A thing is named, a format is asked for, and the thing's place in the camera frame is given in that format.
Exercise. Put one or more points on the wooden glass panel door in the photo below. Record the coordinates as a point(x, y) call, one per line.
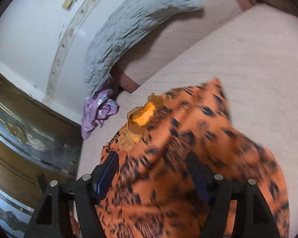
point(36, 147)

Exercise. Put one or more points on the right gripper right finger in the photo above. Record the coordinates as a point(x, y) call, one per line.
point(253, 217)

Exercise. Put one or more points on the pink bolster cushion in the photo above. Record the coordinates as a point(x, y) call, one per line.
point(171, 38)

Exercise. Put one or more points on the purple floral garment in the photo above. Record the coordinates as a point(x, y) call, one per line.
point(97, 109)

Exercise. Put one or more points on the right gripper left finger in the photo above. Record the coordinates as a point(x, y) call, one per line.
point(51, 217)

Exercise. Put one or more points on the grey quilted pillow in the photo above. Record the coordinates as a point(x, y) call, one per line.
point(126, 26)

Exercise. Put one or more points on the orange black floral garment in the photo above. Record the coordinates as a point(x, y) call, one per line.
point(152, 193)

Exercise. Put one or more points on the pink quilted mattress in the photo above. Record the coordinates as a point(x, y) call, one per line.
point(255, 56)

